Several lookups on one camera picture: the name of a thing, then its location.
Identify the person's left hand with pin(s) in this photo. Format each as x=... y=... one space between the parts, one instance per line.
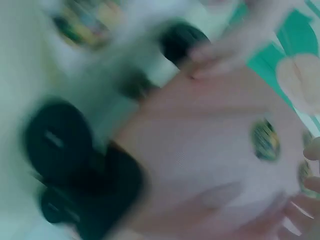
x=232 y=47

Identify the person's right hand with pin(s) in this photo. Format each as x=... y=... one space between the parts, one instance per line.
x=303 y=220

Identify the person's left fingers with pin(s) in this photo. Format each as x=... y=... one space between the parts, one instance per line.
x=212 y=60

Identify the person's right fingers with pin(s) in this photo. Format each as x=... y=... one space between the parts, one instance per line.
x=310 y=212

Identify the pale bag with green emblem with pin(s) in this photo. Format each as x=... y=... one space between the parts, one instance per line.
x=200 y=140

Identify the black round container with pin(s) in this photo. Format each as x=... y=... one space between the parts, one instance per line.
x=182 y=42

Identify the black rounded block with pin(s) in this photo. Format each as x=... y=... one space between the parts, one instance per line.
x=112 y=185

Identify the large black round disc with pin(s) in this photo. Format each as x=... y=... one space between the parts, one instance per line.
x=58 y=140

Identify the small black round disc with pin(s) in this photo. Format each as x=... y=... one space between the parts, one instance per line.
x=61 y=207

